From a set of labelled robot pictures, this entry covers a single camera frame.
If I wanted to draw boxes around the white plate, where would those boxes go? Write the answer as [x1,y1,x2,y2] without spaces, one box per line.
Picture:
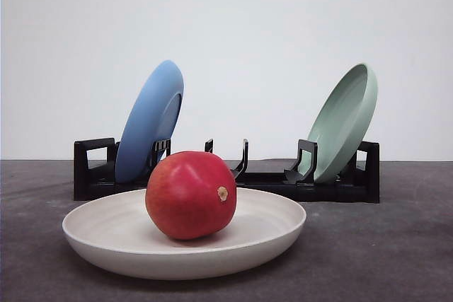
[62,189,307,280]

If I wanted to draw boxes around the blue plate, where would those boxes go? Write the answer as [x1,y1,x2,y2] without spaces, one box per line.
[115,60,184,183]

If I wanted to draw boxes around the green plate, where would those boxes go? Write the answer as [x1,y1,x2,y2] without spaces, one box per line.
[298,64,378,184]

